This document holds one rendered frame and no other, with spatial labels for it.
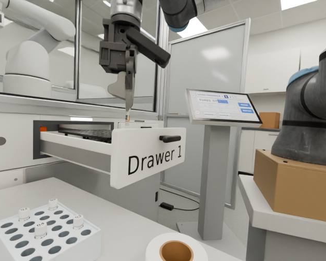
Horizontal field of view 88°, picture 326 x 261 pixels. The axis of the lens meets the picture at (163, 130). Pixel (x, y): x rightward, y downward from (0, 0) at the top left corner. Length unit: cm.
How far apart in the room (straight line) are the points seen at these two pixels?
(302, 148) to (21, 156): 73
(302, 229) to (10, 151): 71
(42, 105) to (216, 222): 137
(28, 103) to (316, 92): 69
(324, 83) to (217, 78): 176
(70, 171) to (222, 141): 103
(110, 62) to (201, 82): 188
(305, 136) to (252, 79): 326
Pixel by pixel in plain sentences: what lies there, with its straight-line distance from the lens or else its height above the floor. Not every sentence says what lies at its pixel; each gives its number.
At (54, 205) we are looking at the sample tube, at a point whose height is 80.
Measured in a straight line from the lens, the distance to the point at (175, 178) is 247.
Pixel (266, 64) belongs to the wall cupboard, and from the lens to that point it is 378.
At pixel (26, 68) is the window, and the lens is 62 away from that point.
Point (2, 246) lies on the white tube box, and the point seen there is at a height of 79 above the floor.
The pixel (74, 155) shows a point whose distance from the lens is 46.
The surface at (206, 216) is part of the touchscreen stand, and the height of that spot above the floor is 23.
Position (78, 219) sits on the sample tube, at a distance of 28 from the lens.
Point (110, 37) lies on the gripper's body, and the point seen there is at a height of 114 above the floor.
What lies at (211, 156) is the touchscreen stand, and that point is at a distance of 133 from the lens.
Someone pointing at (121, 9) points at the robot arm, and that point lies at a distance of 47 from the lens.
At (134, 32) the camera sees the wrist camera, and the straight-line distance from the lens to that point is 46.
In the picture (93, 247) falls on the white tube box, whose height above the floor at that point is 78.
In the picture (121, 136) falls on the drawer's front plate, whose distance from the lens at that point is 31.
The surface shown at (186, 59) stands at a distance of 244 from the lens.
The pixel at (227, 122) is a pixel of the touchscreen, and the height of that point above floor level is 95.
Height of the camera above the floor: 95
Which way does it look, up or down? 4 degrees down
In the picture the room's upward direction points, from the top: 3 degrees clockwise
